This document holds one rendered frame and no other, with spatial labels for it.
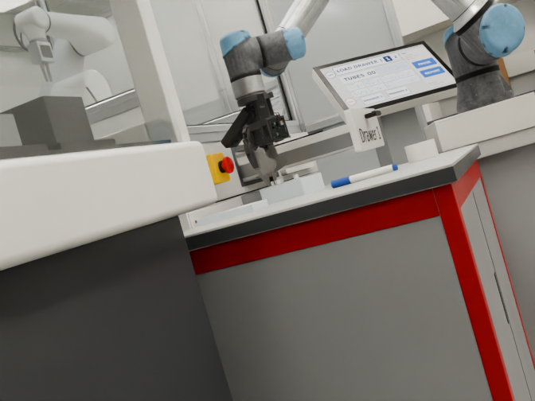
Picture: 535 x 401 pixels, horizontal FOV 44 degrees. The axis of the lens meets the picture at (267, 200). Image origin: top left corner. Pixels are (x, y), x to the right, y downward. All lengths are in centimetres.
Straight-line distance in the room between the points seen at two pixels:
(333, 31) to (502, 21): 183
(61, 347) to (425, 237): 57
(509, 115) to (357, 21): 179
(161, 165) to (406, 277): 43
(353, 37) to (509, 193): 181
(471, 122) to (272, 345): 81
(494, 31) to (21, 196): 125
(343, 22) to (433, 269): 247
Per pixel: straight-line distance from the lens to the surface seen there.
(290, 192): 150
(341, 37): 344
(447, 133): 171
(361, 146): 165
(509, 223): 179
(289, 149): 173
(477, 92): 181
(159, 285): 99
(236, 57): 156
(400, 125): 270
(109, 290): 89
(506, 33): 171
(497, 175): 178
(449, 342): 111
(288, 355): 119
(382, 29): 337
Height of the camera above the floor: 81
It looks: 1 degrees down
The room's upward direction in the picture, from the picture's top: 16 degrees counter-clockwise
